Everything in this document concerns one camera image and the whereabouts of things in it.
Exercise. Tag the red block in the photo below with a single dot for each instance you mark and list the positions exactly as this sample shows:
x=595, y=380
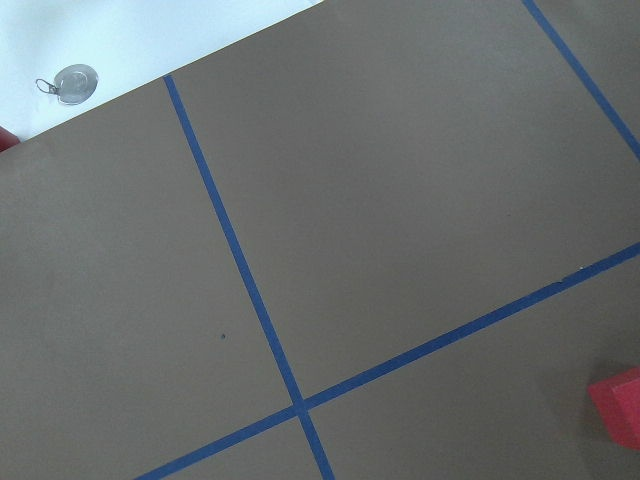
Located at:
x=617, y=401

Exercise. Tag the round metal disc with clip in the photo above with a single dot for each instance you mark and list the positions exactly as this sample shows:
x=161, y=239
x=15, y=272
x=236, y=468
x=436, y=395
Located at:
x=72, y=85

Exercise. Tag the red fire extinguisher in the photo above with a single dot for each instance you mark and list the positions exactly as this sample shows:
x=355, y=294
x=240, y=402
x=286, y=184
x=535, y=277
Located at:
x=7, y=139

